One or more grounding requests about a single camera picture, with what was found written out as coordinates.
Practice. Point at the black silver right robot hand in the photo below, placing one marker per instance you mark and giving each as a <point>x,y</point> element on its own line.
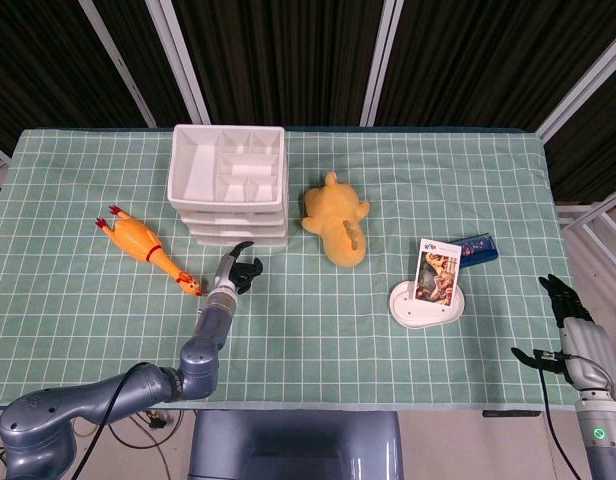
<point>588,350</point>

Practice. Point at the black pleated curtain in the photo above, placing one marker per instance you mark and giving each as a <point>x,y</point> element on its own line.
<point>298,50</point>

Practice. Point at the white metal frame rack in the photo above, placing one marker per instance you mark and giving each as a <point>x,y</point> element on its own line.
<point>595,215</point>

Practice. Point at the blue rectangular box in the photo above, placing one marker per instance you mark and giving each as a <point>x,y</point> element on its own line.
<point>480,250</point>

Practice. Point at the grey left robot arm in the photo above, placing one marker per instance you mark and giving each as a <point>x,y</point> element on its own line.
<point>208,330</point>

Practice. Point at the blue-grey robot torso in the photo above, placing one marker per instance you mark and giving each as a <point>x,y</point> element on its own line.
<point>293,445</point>

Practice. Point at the white plastic drawer organizer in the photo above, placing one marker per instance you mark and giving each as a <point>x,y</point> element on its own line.
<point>198,165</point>

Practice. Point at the yellow plush animal toy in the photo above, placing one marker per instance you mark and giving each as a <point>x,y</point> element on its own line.
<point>338,220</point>

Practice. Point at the white oval card stand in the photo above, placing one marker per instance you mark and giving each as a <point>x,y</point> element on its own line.
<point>418,315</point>

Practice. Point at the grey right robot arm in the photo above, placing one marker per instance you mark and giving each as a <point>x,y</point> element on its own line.
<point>603,440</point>

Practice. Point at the white aluminium frame post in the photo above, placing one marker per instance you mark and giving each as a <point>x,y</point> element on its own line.
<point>380,65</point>
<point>180,65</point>
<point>583,95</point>
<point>118,65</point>

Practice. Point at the clear plastic drawer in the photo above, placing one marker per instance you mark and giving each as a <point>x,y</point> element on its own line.
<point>223,240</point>

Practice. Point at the yellow rubber chicken toy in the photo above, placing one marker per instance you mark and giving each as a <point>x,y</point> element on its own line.
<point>138,240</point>

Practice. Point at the printed photo card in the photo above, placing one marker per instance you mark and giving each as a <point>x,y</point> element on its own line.
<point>438,272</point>

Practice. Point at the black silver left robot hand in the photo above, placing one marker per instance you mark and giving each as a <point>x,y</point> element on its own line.
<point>227,272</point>

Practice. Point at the green checked tablecloth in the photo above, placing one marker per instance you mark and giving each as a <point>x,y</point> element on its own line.
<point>338,350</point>

